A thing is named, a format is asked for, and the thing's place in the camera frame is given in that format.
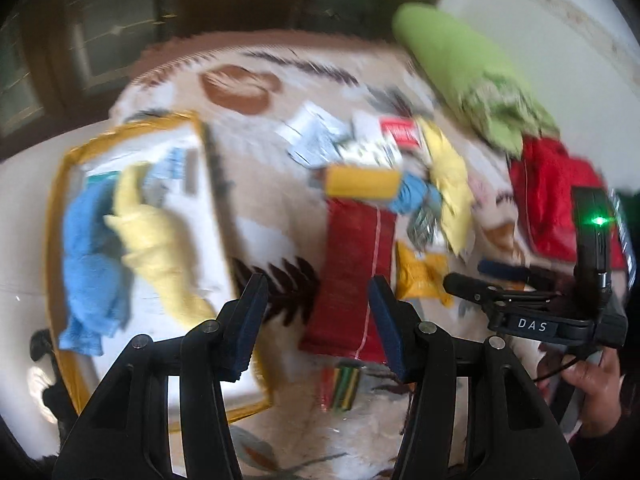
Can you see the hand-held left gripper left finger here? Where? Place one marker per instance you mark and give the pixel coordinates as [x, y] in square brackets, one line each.
[252, 321]

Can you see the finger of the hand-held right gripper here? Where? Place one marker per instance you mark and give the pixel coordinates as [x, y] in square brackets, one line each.
[467, 286]
[502, 268]

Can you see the large yellow towel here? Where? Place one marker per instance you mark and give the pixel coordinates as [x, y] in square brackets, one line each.
[450, 185]

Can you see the white paper packet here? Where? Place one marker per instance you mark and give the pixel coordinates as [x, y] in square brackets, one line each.
[310, 136]

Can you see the red towel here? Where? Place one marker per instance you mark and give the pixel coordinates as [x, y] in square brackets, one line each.
[350, 275]

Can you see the green rolled pillow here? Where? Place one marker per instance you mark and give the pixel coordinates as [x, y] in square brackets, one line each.
[460, 70]

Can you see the small blue cloth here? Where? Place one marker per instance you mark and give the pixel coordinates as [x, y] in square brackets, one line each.
[411, 192]

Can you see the yellow snack packet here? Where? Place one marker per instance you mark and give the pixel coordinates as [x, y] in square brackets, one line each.
[419, 274]

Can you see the person's right hand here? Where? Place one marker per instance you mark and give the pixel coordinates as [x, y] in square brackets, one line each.
[595, 385]

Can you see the wooden glass door cabinet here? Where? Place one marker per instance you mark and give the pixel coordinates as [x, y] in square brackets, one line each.
[100, 35]

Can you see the small yellow towel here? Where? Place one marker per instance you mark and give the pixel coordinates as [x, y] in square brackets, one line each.
[155, 245]

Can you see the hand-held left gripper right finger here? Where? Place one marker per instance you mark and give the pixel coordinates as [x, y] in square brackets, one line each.
[387, 325]

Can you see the blue towel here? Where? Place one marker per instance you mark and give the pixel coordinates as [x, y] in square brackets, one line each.
[90, 260]

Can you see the clear zip bag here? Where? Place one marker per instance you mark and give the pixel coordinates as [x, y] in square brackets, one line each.
[425, 221]

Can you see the person's black shoe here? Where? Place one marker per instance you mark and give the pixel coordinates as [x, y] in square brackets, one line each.
[47, 355]

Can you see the red and white packet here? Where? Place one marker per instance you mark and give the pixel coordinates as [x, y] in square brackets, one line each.
[400, 132]

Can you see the leaf printed blanket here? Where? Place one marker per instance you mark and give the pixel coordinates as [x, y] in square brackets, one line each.
[280, 230]

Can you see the red garment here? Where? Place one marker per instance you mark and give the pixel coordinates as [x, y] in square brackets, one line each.
[550, 200]

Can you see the person's right forearm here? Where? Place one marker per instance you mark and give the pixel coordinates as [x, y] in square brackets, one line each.
[607, 452]

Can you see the yellow roll packet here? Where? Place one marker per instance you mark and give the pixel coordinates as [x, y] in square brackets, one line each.
[362, 183]

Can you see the coloured pen packet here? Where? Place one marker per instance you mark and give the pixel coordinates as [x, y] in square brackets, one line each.
[342, 387]

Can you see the yellow taped foam box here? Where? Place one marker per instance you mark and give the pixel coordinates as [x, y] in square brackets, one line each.
[210, 200]

